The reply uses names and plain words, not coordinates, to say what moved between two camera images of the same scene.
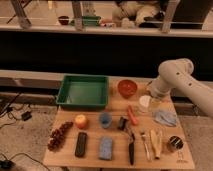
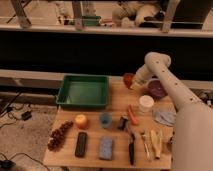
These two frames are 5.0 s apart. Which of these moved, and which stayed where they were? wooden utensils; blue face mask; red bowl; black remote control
Moved: red bowl
Stayed: wooden utensils; black remote control; blue face mask
